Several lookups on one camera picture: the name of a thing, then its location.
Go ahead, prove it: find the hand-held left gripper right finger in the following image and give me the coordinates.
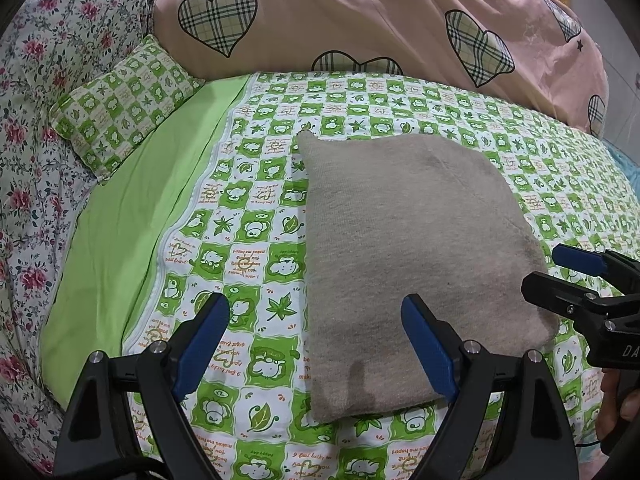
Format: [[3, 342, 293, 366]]
[[401, 293, 581, 480]]

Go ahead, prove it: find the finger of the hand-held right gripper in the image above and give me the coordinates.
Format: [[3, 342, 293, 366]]
[[520, 271, 640, 332], [552, 243, 640, 286]]

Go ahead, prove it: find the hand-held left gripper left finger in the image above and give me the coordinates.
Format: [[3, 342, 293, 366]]
[[52, 292, 232, 480]]

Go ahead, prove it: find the beige knit sweater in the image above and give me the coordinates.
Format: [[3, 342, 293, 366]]
[[296, 130, 562, 424]]

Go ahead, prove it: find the person's right hand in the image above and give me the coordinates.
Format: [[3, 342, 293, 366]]
[[594, 367, 640, 457]]

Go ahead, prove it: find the light blue cloth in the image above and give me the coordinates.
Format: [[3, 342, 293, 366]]
[[606, 141, 640, 188]]

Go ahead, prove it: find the green patterned bed sheet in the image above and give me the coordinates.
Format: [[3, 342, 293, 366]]
[[39, 70, 640, 480]]

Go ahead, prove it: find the green patterned pillow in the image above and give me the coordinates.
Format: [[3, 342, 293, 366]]
[[49, 34, 207, 187]]

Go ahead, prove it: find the floral quilt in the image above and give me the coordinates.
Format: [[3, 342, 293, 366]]
[[0, 0, 162, 463]]

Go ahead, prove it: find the pink duvet with plaid hearts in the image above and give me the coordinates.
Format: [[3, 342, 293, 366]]
[[151, 0, 609, 137]]

